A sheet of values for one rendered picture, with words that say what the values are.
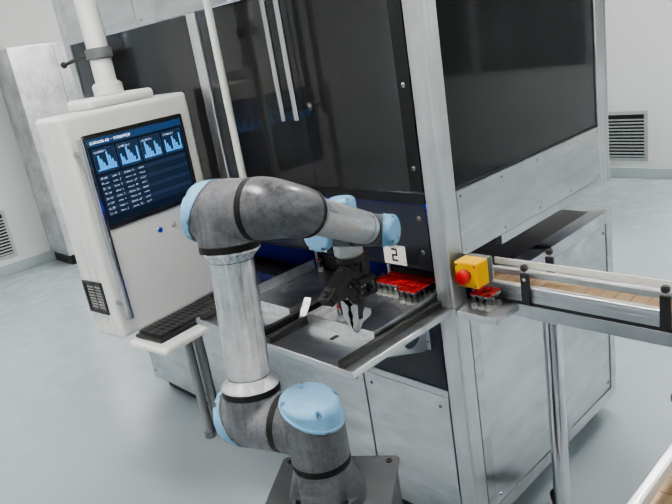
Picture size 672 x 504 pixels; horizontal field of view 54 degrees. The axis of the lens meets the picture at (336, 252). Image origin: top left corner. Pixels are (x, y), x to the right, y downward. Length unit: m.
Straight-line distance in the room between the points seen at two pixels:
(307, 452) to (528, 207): 1.17
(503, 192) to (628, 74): 4.54
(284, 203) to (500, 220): 0.98
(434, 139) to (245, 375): 0.80
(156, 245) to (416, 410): 1.05
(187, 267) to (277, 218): 1.34
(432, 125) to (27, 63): 5.20
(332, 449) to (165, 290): 1.28
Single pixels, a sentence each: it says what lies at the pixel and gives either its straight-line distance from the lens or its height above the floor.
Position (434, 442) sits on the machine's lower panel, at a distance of 2.18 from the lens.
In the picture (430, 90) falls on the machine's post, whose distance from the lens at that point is 1.70.
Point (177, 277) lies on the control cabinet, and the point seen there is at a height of 0.92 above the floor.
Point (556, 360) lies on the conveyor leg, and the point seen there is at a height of 0.70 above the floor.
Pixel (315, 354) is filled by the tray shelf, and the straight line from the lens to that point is 1.72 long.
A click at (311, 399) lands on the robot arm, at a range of 1.25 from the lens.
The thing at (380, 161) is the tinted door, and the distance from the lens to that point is 1.87.
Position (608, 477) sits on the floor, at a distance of 2.68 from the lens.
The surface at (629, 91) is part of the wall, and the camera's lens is 6.48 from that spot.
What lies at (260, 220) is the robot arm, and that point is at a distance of 1.14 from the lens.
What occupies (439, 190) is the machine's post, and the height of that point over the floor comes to 1.22.
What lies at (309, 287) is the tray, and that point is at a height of 0.88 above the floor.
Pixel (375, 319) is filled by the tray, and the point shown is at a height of 0.88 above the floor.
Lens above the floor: 1.64
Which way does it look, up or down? 18 degrees down
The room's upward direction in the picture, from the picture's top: 10 degrees counter-clockwise
